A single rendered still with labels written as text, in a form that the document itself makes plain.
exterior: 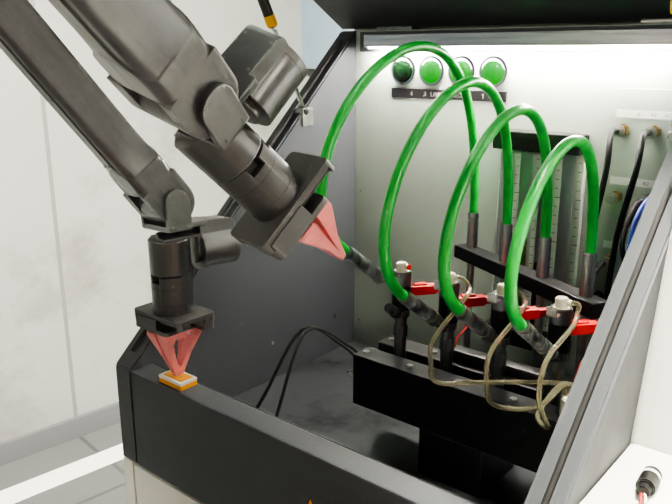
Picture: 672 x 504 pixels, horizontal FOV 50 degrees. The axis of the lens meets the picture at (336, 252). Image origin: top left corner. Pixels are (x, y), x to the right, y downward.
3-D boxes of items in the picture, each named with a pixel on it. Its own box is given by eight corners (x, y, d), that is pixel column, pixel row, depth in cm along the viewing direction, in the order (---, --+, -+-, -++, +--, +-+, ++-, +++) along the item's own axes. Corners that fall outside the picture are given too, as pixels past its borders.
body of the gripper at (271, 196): (340, 170, 67) (289, 117, 62) (275, 259, 65) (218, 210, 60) (302, 162, 72) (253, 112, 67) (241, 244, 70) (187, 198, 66)
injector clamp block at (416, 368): (352, 444, 111) (352, 352, 107) (390, 420, 119) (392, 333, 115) (565, 535, 90) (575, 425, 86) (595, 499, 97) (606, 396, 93)
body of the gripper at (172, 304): (170, 308, 108) (167, 260, 106) (216, 323, 102) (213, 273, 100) (133, 320, 103) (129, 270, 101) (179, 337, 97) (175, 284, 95)
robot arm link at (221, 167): (155, 139, 62) (184, 143, 58) (202, 78, 64) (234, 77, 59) (211, 188, 66) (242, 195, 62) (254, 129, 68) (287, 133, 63)
